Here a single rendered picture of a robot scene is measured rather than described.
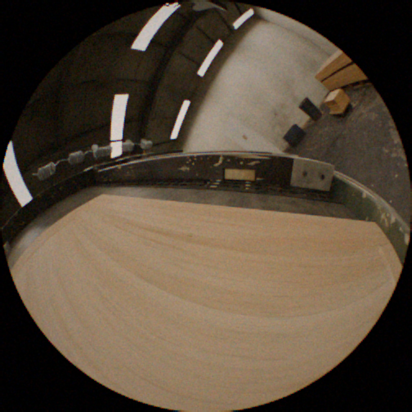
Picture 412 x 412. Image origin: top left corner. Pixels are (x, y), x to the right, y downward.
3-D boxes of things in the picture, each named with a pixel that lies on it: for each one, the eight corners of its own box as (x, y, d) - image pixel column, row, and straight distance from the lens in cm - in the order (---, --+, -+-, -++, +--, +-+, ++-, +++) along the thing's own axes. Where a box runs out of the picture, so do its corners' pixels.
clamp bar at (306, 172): (333, 194, 38) (338, 101, 40) (88, 184, 99) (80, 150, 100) (316, 182, 46) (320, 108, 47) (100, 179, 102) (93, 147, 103)
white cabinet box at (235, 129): (288, 159, 379) (230, 115, 374) (275, 173, 386) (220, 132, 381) (285, 155, 438) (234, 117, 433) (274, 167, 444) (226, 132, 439)
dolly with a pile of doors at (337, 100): (354, 104, 341) (341, 87, 330) (345, 118, 313) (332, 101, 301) (341, 105, 389) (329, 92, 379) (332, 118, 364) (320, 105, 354)
